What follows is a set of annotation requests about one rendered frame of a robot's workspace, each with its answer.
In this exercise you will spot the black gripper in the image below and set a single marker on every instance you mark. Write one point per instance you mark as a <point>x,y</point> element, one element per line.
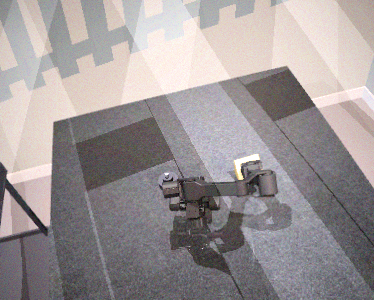
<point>209,202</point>

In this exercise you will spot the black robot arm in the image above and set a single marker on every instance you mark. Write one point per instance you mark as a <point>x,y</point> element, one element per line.
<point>192,189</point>

